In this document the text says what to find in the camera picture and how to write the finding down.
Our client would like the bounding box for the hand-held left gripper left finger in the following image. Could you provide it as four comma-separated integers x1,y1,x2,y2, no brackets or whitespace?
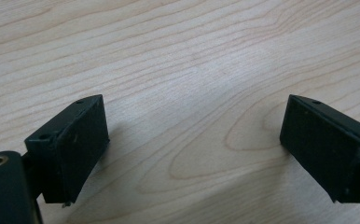
23,94,111,208

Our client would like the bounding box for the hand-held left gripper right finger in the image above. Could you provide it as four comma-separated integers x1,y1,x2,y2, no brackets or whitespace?
279,94,360,204

